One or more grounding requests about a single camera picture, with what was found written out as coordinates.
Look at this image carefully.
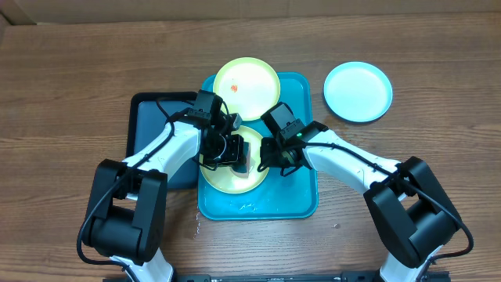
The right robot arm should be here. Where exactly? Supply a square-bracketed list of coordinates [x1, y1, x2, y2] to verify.
[259, 119, 461, 281]

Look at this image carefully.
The teal plastic tray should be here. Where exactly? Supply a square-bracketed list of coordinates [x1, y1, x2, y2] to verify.
[198, 72, 319, 221]

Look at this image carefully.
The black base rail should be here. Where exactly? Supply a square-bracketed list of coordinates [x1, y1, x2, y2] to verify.
[103, 269, 451, 282]

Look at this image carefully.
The light blue plate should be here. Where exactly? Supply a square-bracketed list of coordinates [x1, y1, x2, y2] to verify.
[323, 61, 393, 123]

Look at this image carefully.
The black water tray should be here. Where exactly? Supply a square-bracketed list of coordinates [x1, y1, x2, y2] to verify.
[125, 92, 199, 190]

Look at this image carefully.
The yellow plate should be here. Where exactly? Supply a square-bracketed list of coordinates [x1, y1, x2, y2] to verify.
[212, 57, 281, 121]
[200, 125, 269, 194]

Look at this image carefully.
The green orange sponge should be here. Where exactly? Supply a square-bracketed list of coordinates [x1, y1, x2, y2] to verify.
[231, 142, 251, 178]

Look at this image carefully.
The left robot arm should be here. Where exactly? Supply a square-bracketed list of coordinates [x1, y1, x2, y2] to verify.
[76, 109, 246, 281]

